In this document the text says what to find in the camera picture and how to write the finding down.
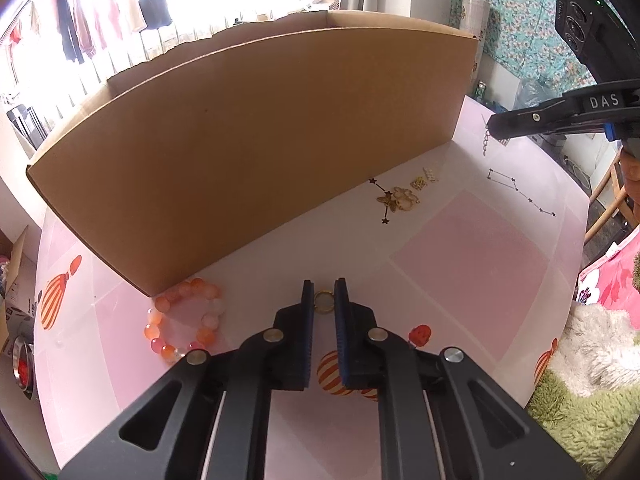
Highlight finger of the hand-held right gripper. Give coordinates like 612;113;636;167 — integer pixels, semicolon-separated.
487;96;584;141

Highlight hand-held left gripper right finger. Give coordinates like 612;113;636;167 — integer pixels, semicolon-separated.
333;278;587;480

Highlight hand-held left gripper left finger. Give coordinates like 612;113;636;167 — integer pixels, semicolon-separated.
60;279;316;480

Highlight orange bead bracelet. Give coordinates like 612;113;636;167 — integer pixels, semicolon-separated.
144;277;224;363

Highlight gold flower brooch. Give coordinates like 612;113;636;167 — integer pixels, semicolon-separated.
376;185;422;214

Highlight large brown cardboard box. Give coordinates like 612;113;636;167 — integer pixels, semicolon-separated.
26;10;478;297

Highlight person's right hand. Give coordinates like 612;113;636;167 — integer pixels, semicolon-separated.
621;145;640;188

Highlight white plastic bag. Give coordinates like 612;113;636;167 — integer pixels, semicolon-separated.
512;77;557;112

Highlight printed paper roll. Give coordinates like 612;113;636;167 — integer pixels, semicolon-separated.
460;0;492;82

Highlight wooden chair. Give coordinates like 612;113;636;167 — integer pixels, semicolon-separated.
584;149;632;247

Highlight pink balloon-print tablecloth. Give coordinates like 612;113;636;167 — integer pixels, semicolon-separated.
32;95;592;480

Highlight pink floral blanket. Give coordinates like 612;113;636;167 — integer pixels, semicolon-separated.
575;230;640;317

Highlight white fluffy blanket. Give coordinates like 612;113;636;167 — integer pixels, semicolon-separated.
545;302;640;402

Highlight green shaggy blanket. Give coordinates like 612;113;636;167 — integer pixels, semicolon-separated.
525;250;640;477

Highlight metal bowl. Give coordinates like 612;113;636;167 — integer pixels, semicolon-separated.
11;334;40;402

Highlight metal balcony railing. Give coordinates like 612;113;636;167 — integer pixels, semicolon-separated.
0;15;171;131

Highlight black cabinet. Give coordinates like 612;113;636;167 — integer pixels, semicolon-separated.
5;104;49;152

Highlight row of hanging clothes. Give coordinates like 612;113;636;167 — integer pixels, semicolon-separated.
7;0;176;66

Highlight teal patterned wall cloth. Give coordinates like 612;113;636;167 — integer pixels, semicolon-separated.
450;0;601;92

